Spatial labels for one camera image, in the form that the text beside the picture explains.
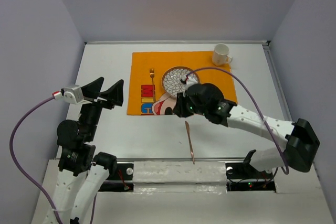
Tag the white cup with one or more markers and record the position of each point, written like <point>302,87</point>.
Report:
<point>221,55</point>

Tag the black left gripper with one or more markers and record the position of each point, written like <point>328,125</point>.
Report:
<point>114,94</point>

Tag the orange cartoon mouse cloth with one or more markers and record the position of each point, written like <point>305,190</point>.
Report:
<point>141,100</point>

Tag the floral patterned ceramic plate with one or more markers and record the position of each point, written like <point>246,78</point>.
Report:
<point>172,80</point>

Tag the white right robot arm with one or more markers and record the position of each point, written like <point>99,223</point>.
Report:
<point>296,143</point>

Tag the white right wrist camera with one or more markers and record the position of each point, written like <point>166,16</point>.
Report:
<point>188,81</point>

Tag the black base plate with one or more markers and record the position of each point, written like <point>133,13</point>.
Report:
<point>243,177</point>
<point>121,181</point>

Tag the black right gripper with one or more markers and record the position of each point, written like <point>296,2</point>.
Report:
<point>179,108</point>

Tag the copper fork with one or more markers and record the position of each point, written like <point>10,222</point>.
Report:
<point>152,76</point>

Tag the copper knife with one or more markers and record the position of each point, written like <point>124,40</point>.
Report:
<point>189,141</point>

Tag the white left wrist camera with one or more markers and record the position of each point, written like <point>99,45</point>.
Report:
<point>71,94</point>

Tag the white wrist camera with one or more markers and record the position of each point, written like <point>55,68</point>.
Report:
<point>71,94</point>
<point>188,81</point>

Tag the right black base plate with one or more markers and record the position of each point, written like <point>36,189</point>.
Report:
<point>243,177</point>

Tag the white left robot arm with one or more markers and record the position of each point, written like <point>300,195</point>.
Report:
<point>81,172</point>

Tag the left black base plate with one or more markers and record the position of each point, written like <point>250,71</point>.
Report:
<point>121,181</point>

